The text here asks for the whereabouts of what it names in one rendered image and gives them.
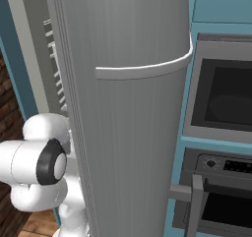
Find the grey fridge door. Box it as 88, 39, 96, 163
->
44, 0, 195, 237

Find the grey fridge body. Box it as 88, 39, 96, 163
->
4, 0, 71, 119

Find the grey microwave oven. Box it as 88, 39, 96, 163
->
182, 32, 252, 145

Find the grey built-in oven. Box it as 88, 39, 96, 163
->
172, 147, 252, 237

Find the teal cupboard door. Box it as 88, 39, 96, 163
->
192, 0, 252, 25

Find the grey fridge door handle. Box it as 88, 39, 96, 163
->
94, 30, 195, 82

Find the teal cabinet frame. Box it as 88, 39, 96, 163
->
162, 0, 252, 237

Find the grey oven door handle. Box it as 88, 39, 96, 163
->
168, 174, 205, 237

